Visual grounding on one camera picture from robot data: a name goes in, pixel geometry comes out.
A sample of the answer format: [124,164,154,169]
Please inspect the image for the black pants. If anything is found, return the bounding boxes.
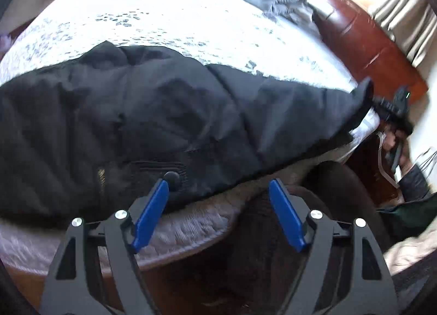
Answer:
[1,42,373,225]

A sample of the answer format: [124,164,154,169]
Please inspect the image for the white quilted bed cover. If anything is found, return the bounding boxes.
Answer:
[1,0,379,275]

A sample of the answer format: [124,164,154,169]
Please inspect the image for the brown wooden bed frame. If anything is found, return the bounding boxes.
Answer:
[313,0,428,103]

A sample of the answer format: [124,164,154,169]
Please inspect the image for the right forearm black sleeve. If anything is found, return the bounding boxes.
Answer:
[398,165,431,202]

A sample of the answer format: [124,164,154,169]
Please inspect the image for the beige striped curtain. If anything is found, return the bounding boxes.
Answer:
[369,0,436,67]

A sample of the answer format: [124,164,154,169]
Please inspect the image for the person's right hand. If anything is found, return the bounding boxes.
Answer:
[383,126,413,176]

